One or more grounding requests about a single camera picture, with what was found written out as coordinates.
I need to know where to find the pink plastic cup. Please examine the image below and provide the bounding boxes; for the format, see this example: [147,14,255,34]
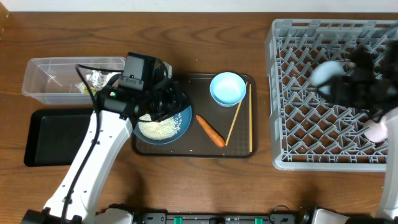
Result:
[363,116,387,142]

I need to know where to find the light blue plastic cup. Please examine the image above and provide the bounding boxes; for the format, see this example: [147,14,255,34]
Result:
[309,61,345,96]

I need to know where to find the light blue bowl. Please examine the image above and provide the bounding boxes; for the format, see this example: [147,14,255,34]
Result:
[210,72,246,107]

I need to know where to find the foil snack wrapper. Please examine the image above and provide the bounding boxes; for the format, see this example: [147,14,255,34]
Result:
[73,70,121,95]

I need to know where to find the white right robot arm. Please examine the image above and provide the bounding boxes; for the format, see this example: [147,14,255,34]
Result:
[310,40,397,223]

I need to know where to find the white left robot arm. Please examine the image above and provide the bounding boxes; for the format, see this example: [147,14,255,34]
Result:
[22,81,190,223]

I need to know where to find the grey dishwasher rack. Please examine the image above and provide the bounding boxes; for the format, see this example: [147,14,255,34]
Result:
[266,19,397,172]

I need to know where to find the dark blue plate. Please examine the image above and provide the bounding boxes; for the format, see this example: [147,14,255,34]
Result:
[133,106,192,145]

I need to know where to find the pile of white rice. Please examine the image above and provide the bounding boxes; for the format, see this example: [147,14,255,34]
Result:
[138,113,182,141]

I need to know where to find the dark brown serving tray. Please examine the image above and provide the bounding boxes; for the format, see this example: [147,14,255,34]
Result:
[131,73,258,158]

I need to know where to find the orange carrot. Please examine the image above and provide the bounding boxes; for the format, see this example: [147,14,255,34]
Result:
[196,115,226,148]

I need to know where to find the wooden chopstick left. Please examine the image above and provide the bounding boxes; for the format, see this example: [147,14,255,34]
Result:
[225,82,252,146]

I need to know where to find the clear plastic bin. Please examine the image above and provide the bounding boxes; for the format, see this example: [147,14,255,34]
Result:
[22,57,125,105]

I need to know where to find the black plastic tray bin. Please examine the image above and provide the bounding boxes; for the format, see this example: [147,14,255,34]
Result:
[24,108,93,167]

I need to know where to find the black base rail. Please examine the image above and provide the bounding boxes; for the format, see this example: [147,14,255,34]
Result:
[96,205,374,224]

